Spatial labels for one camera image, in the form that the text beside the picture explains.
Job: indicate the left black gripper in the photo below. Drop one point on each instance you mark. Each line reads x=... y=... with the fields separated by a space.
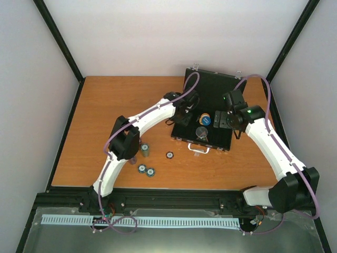
x=185 y=122

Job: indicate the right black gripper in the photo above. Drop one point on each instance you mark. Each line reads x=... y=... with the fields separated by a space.
x=217 y=118

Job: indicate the blue round blind button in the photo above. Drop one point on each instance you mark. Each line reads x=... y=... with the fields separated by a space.
x=206 y=121

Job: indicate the clear round dealer button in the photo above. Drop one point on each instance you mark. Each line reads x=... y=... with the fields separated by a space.
x=201 y=131

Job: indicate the triangular all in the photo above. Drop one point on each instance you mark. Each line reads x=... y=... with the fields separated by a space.
x=203 y=138

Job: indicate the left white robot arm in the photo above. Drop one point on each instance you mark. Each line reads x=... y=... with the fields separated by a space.
x=123 y=144

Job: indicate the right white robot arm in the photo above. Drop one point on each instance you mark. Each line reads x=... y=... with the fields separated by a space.
x=296 y=184

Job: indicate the black poker set case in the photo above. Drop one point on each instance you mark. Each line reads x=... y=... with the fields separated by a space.
x=210 y=89

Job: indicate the green tall chip stack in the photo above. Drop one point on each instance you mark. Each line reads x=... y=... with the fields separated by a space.
x=145 y=149

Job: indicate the blue short stack right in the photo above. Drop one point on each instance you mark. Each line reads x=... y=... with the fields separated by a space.
x=150 y=172

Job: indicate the blue short stack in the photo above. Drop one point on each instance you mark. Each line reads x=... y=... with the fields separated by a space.
x=150 y=172
x=142 y=168

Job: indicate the blue short stack left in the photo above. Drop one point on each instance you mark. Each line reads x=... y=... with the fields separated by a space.
x=142 y=168

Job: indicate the purple chip stack lower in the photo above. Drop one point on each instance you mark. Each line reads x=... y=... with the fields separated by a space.
x=133 y=160

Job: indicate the right black frame post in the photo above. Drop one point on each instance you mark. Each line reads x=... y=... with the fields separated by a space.
x=293 y=36

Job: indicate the black frame post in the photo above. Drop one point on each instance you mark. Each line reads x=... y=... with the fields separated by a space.
x=293 y=36
x=56 y=34

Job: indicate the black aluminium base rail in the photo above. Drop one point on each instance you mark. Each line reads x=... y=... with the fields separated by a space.
x=124 y=201

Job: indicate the light blue cable duct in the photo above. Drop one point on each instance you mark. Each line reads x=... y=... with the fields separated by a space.
x=142 y=222

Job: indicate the left black frame post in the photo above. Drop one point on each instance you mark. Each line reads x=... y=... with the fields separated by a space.
x=56 y=34

